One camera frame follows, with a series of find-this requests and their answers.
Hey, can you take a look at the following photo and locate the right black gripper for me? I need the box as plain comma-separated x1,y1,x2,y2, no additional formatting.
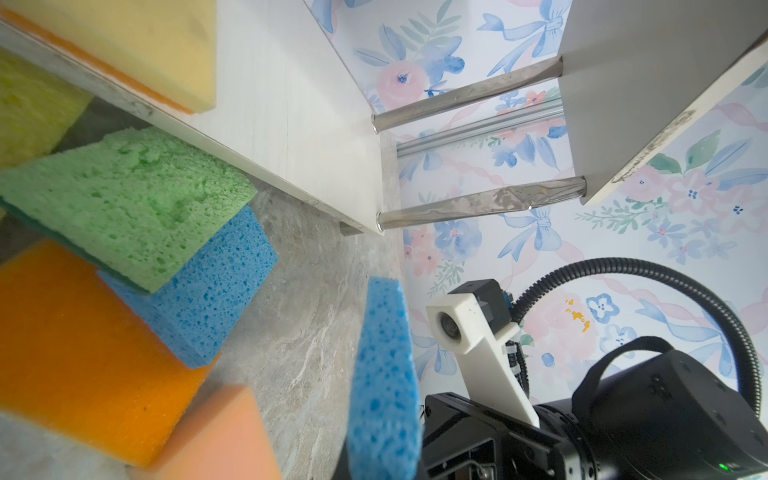
419,393,594,479

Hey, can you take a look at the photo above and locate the blue sponge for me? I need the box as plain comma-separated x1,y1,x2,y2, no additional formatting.
346,277,423,479
98,205,278,369

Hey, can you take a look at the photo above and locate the salmon pink sponge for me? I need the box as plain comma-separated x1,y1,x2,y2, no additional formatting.
127,385,282,479

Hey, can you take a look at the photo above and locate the pale yellow worn sponge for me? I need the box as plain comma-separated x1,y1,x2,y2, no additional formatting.
1,0,217,114

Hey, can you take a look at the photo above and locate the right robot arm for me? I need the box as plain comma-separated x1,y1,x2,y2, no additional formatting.
417,337,767,479

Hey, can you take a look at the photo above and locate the blue sponge by shelf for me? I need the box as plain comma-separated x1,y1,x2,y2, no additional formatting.
98,205,278,369

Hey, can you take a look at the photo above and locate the white two-tier shelf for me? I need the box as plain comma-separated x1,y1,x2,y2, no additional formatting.
1,1,767,235

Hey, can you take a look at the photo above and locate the yellow sponge near shelf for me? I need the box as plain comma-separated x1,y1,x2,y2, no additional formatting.
1,49,92,169

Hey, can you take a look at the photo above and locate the orange sponge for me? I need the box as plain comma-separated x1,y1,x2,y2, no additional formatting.
1,240,210,467

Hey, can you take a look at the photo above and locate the light green sponge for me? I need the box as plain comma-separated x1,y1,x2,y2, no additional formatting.
1,128,256,293

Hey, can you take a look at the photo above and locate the black corrugated cable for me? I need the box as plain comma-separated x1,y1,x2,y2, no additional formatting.
509,257,763,418

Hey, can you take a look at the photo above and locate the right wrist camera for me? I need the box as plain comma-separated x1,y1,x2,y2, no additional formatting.
427,279,540,427

